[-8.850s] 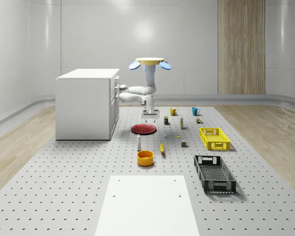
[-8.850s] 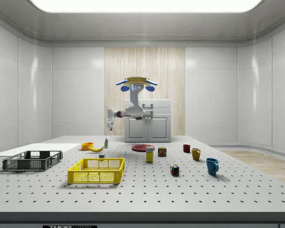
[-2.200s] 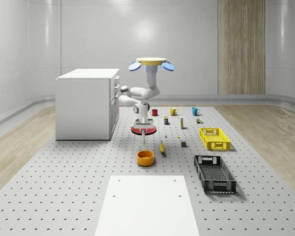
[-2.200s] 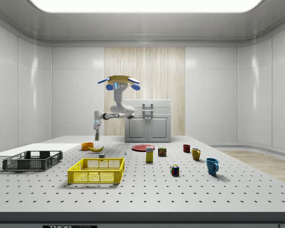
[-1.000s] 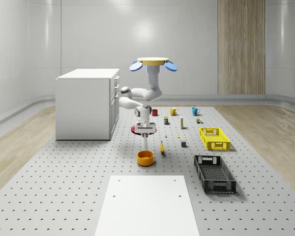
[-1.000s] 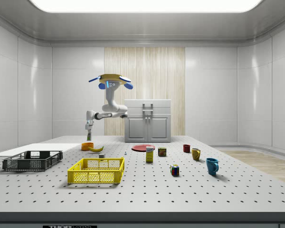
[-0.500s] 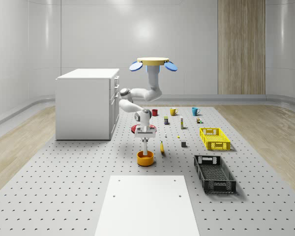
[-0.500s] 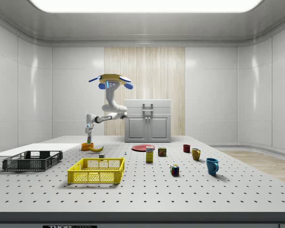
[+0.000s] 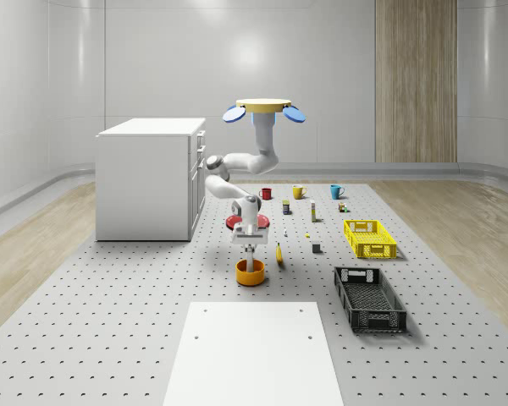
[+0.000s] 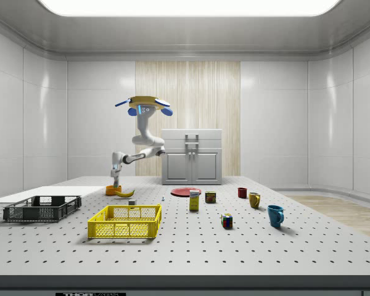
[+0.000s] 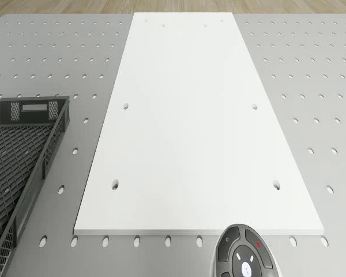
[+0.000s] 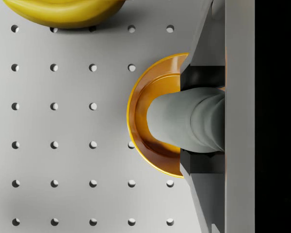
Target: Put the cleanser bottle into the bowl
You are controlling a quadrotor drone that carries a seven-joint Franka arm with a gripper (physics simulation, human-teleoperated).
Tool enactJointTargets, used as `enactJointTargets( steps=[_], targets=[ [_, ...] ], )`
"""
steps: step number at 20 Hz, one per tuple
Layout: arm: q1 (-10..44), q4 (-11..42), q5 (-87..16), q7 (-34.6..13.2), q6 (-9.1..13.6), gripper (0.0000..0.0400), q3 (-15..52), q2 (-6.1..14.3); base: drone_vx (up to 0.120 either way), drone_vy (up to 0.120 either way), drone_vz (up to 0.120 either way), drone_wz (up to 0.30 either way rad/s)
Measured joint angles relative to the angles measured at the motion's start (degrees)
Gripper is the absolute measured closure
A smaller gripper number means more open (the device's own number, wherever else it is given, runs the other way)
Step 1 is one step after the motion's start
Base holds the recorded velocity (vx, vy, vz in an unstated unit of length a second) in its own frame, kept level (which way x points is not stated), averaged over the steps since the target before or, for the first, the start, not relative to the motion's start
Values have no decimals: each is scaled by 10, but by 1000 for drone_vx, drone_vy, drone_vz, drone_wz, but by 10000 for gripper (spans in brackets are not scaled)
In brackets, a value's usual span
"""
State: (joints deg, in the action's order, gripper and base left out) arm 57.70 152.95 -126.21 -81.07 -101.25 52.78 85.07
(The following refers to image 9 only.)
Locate red plate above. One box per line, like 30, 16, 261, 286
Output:
225, 213, 270, 232

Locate yellow bowl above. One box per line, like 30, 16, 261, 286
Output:
235, 258, 266, 288

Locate white board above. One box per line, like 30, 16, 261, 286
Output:
163, 301, 345, 406

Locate dark grey basket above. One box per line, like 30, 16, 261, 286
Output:
333, 266, 408, 334

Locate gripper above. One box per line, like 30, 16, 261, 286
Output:
230, 222, 269, 255

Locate white cabinet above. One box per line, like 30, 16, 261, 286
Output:
95, 118, 207, 243

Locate yellow basket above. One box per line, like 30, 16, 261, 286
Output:
343, 219, 398, 259

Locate drone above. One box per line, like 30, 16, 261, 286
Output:
222, 97, 308, 124

